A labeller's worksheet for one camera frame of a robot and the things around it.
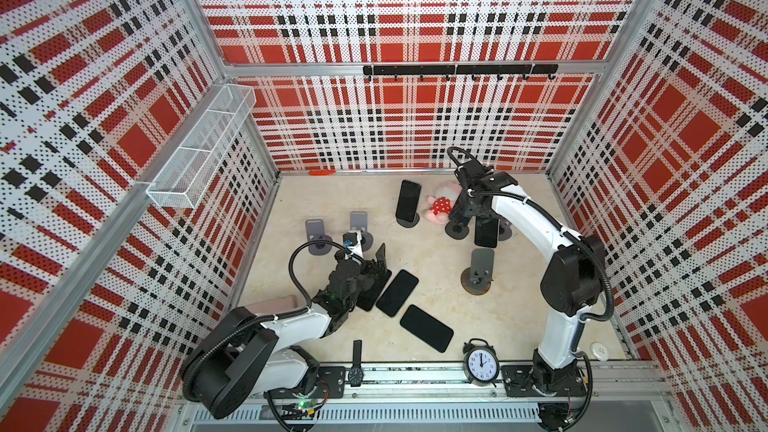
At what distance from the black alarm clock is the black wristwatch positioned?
28 centimetres

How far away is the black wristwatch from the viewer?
76 cm

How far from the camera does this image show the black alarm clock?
28.9 inches
